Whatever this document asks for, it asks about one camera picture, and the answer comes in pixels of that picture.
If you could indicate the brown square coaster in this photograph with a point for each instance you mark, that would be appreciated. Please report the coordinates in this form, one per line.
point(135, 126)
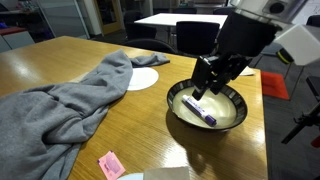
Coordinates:
point(172, 173)

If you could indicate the black tripod stand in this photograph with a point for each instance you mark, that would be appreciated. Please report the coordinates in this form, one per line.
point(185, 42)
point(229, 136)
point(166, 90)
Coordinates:
point(307, 119)

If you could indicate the beige cloth napkin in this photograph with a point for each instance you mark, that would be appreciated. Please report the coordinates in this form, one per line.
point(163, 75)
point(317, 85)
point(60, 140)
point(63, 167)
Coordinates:
point(247, 71)

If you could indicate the dark striped ceramic bowl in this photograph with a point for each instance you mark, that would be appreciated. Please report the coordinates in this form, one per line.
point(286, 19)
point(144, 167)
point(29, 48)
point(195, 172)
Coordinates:
point(228, 107)

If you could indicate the small white plate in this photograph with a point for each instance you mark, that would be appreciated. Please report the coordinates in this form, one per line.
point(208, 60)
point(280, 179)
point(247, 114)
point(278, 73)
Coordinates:
point(132, 176)

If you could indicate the pink sticky note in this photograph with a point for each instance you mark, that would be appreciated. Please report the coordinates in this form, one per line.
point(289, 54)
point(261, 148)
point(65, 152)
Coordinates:
point(111, 166)

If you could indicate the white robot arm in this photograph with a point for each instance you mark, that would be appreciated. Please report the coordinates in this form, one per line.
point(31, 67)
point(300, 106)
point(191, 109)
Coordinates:
point(245, 33)

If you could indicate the black chair behind table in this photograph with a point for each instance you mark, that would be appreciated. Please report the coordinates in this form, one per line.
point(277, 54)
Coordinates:
point(196, 38)

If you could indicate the grey sweatshirt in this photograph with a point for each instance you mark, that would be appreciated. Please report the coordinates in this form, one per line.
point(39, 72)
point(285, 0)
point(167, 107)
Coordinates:
point(42, 128)

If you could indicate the large white plate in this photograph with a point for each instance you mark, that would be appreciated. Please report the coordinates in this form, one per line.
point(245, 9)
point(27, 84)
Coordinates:
point(142, 78)

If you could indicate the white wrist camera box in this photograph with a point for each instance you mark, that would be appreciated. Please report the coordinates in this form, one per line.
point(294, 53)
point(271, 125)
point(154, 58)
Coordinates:
point(302, 42)

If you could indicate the red floor mat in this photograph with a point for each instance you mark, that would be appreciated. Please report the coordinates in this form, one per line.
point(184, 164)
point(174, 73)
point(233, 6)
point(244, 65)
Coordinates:
point(273, 85)

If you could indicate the white background table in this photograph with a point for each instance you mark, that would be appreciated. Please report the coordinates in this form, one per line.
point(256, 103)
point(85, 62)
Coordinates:
point(170, 19)

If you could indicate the black chair near table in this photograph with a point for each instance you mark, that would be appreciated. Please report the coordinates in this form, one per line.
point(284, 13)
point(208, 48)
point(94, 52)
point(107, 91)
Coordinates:
point(150, 44)

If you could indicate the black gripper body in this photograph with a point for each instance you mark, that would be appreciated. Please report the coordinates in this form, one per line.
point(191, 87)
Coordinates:
point(221, 67)

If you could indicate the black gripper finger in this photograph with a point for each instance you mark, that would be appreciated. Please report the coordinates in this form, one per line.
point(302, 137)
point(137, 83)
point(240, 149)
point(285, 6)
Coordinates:
point(201, 74)
point(218, 82)

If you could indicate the purple white marker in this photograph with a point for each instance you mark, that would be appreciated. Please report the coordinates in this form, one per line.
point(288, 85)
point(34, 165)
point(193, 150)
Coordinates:
point(197, 110)

